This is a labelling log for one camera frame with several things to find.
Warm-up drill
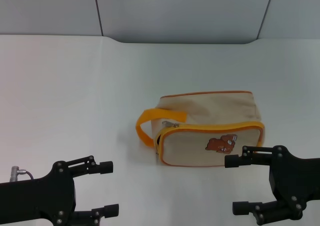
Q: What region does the silver connector with grey cable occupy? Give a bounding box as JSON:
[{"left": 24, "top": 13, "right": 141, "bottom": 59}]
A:
[{"left": 9, "top": 165, "right": 38, "bottom": 183}]

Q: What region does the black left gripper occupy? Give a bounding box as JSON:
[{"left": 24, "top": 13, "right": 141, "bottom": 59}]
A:
[{"left": 0, "top": 155, "right": 120, "bottom": 226}]

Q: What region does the beige orange-trimmed bear food bag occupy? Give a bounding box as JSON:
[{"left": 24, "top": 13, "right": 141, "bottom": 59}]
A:
[{"left": 135, "top": 90, "right": 265, "bottom": 167}]

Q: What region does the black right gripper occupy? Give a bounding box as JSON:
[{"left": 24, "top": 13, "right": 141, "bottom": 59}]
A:
[{"left": 224, "top": 145, "right": 320, "bottom": 226}]

